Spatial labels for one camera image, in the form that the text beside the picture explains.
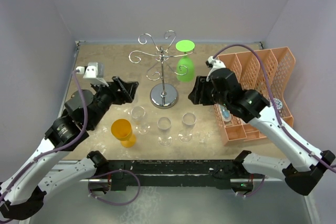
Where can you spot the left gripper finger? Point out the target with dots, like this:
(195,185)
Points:
(122,86)
(134,91)

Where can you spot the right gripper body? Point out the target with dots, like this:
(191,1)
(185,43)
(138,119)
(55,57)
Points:
(208,96)

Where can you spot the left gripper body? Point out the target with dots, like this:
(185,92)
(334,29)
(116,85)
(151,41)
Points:
(112,95)

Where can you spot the clear wine glass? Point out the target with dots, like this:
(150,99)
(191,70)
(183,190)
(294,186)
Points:
(188,123)
(164,127)
(138,115)

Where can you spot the green plastic wine glass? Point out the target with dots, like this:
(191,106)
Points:
(185,69)

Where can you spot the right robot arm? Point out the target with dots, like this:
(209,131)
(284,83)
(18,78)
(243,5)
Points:
(304,164)

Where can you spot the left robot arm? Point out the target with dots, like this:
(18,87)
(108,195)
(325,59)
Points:
(25,192)

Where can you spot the chrome wine glass rack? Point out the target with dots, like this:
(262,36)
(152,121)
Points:
(162,95)

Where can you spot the orange plastic wine glass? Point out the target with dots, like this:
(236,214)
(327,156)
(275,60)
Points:
(121,129)

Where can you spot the blue item in organizer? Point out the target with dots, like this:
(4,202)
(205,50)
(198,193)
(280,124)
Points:
(227,117)

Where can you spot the orange plastic file organizer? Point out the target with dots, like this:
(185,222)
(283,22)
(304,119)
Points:
(276,66)

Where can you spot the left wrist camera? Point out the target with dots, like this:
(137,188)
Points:
(93,72)

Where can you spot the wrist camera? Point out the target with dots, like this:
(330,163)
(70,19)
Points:
(214,64)
(93,72)

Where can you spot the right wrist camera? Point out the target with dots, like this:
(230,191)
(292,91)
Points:
(214,64)

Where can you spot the black base frame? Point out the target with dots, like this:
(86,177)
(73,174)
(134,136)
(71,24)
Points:
(220,174)

